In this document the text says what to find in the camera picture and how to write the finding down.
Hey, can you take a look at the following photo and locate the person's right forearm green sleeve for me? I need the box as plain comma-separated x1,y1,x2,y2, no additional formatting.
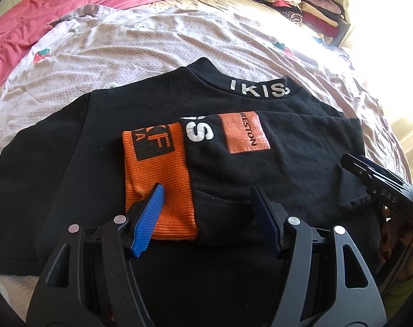
385,266,413,305

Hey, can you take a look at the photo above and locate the pink blanket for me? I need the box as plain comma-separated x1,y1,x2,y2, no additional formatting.
0,0,191,100

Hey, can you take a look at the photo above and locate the black shirt with orange cuff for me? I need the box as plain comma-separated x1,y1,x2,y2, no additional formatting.
0,57,386,327

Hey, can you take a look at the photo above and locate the pile of folded clothes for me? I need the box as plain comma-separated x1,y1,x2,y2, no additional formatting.
223,0,350,46

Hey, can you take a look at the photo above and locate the person's right hand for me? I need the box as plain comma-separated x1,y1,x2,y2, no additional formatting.
377,207,413,274

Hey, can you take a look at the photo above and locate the strawberry print bed cover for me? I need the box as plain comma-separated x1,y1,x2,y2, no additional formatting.
0,3,413,191

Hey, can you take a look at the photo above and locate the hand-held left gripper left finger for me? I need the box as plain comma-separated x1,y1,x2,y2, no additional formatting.
26,183,166,327

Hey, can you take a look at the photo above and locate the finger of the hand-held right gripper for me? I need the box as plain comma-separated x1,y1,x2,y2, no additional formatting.
341,153,375,191

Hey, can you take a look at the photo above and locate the beige bed sheet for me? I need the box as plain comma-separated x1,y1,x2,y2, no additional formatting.
170,0,297,19

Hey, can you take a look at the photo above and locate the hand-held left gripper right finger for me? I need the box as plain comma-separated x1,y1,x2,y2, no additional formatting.
253,183,389,327

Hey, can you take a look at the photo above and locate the cream curtain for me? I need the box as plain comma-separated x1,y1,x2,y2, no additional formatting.
342,0,413,130

